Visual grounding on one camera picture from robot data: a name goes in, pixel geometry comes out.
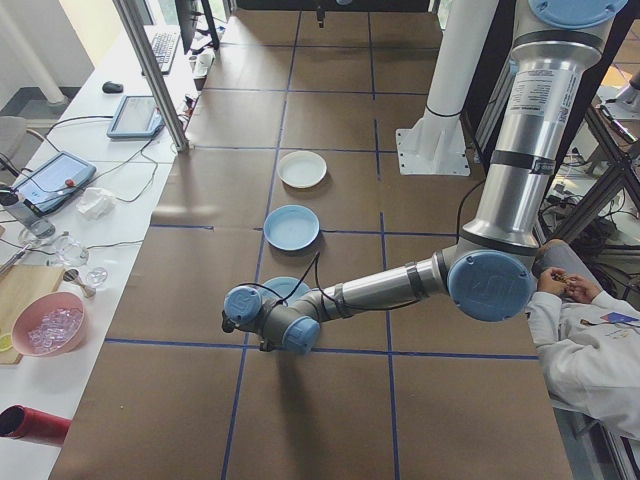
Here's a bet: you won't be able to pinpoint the light blue round plate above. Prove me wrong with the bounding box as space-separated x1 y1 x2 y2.
260 276 312 304
263 203 321 251

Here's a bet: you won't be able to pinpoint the white round plate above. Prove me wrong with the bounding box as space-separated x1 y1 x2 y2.
277 149 329 190

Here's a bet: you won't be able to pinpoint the person's left hand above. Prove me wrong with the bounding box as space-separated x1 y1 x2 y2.
536 267 569 295

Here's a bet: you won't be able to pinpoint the person's right hand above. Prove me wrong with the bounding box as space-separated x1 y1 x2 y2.
567 274 601 303

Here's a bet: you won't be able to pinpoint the black monitor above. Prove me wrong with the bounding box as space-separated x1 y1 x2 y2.
173 0 202 55

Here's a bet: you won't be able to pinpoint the white pillar base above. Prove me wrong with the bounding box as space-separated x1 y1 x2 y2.
394 0 501 177

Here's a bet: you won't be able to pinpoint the black and white keyboard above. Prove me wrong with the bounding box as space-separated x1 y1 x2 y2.
147 31 182 76

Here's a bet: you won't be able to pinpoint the small clear glass dish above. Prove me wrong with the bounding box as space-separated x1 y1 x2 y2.
83 266 110 291

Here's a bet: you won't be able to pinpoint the metal jigger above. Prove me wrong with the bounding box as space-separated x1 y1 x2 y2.
64 268 97 300

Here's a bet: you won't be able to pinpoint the pink bowl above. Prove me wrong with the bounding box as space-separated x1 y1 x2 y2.
10 291 88 358

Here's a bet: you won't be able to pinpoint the light blue teach pendant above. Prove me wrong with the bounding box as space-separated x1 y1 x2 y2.
105 94 166 140
10 150 98 217

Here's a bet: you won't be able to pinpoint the clear plastic ice cubes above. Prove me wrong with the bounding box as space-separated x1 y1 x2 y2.
28 308 83 351

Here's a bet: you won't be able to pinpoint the clear glass bowl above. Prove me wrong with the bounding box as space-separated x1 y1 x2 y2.
48 234 91 269

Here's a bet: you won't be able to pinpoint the crumpled white tissue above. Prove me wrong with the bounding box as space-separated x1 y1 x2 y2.
75 186 118 220

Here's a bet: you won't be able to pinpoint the red cylindrical tube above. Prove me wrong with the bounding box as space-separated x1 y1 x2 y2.
0 403 74 447

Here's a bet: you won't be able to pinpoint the wooden cutting board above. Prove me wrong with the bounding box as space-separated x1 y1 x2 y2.
0 263 67 366

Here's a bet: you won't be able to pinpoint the metal bar spoon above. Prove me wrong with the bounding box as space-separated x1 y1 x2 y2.
0 230 71 277

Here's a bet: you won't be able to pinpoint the white side desk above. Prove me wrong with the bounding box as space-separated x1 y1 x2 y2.
0 9 221 480

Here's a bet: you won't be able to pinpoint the clear bottle with black cap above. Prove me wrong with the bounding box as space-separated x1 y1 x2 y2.
0 183 57 240

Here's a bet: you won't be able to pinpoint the person in white coat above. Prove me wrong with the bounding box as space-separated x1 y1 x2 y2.
527 238 640 444

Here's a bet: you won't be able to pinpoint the grey office chair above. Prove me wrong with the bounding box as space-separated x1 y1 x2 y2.
0 115 47 187

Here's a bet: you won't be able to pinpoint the blue ID badge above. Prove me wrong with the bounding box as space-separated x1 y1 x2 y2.
601 310 640 327

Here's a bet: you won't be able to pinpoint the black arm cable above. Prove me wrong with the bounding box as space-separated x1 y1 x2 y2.
227 177 491 321

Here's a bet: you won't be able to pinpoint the aluminium frame post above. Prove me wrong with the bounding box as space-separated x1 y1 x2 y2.
112 0 195 154

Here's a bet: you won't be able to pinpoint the black desk cable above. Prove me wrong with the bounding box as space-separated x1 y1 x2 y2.
92 134 156 176

